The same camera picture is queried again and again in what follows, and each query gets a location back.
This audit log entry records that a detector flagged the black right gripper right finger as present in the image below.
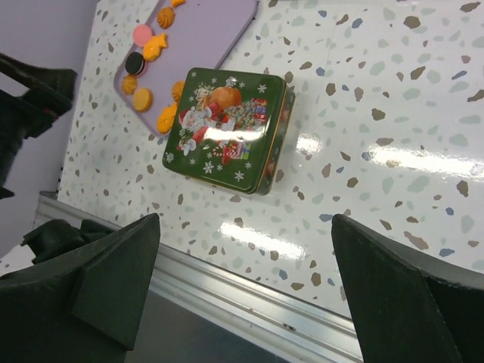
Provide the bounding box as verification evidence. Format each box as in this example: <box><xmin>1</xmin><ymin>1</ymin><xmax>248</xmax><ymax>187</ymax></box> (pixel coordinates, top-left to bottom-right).
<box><xmin>331</xmin><ymin>214</ymin><xmax>483</xmax><ymax>362</ymax></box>

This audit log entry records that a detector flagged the round orange biscuit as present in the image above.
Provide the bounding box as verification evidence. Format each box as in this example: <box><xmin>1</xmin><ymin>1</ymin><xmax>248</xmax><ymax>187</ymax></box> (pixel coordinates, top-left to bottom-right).
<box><xmin>132</xmin><ymin>88</ymin><xmax>153</xmax><ymax>113</ymax></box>

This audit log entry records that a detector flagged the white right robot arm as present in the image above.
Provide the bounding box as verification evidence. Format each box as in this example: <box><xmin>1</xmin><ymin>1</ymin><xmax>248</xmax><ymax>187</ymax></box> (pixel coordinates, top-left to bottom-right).
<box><xmin>1</xmin><ymin>214</ymin><xmax>483</xmax><ymax>362</ymax></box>

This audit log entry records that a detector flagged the orange swirl cookie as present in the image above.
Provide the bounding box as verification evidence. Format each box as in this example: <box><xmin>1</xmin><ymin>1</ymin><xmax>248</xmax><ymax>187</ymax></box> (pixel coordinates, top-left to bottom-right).
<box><xmin>157</xmin><ymin>7</ymin><xmax>175</xmax><ymax>29</ymax></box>
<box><xmin>171</xmin><ymin>80</ymin><xmax>185</xmax><ymax>104</ymax></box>

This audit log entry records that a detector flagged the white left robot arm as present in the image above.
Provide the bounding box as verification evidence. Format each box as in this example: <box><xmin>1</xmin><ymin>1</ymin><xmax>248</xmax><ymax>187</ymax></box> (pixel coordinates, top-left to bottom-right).
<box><xmin>1</xmin><ymin>54</ymin><xmax>77</xmax><ymax>185</ymax></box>

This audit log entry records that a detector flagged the orange fish cookie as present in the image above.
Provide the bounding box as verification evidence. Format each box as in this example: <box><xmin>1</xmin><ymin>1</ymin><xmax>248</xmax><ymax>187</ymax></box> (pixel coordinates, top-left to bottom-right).
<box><xmin>157</xmin><ymin>103</ymin><xmax>178</xmax><ymax>134</ymax></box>
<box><xmin>142</xmin><ymin>33</ymin><xmax>168</xmax><ymax>62</ymax></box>
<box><xmin>171</xmin><ymin>0</ymin><xmax>186</xmax><ymax>8</ymax></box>

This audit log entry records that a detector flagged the lilac plastic tray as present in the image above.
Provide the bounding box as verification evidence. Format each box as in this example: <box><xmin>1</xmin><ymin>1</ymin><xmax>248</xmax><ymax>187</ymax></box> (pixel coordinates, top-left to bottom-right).
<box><xmin>113</xmin><ymin>1</ymin><xmax>258</xmax><ymax>138</ymax></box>

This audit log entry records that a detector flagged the black round cookie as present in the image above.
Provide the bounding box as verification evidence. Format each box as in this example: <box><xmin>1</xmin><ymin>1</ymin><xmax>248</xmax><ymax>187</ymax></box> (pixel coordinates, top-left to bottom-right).
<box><xmin>125</xmin><ymin>51</ymin><xmax>146</xmax><ymax>76</ymax></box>

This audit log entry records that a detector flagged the pink round cookie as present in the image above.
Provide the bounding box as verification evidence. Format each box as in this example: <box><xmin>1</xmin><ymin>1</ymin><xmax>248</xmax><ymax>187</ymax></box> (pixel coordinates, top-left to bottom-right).
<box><xmin>132</xmin><ymin>24</ymin><xmax>154</xmax><ymax>48</ymax></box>

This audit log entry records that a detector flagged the green gold cookie tin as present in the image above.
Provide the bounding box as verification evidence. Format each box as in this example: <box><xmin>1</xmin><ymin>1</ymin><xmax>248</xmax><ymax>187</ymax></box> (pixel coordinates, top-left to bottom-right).
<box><xmin>255</xmin><ymin>85</ymin><xmax>296</xmax><ymax>195</ymax></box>

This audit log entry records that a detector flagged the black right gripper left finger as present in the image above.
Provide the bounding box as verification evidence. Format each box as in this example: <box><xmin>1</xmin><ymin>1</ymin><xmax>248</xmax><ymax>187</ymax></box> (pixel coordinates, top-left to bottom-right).
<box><xmin>1</xmin><ymin>213</ymin><xmax>160</xmax><ymax>362</ymax></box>

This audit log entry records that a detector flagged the gold tin lid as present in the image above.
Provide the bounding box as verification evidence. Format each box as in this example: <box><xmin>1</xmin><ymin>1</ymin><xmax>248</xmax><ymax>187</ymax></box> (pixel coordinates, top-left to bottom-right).
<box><xmin>163</xmin><ymin>67</ymin><xmax>289</xmax><ymax>194</ymax></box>

